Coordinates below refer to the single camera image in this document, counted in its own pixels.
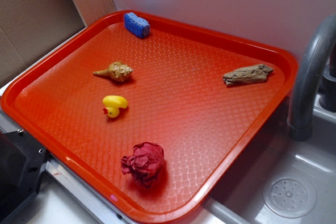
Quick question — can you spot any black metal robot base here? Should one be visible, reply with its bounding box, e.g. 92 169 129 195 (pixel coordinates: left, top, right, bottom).
1 129 49 223

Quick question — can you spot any brown wood chip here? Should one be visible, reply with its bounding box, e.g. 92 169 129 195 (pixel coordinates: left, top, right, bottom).
223 64 274 86

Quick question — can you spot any red plastic tray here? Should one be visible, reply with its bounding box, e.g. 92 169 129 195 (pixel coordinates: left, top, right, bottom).
1 12 298 223

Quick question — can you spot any yellow rubber duck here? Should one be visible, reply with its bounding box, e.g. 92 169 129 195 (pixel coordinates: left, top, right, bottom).
102 95 128 118

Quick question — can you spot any tan conch seashell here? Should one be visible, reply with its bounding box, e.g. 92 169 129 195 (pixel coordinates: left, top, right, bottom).
93 61 133 82

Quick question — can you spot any crumpled red cloth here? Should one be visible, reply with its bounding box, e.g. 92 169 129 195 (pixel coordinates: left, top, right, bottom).
121 142 165 188

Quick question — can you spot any blue sponge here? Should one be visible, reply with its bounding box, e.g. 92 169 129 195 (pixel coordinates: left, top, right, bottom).
124 12 151 38

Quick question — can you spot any grey toy faucet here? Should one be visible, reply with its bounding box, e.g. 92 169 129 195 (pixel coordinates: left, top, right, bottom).
287 14 335 141

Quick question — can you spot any grey toy sink basin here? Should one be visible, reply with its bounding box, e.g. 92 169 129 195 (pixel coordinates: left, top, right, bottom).
203 92 336 224

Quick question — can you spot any brown cardboard panel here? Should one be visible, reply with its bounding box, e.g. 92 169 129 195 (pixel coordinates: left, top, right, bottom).
1 0 116 86

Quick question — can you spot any dark grey faucet knob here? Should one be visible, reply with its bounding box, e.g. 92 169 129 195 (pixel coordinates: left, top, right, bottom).
319 58 335 112

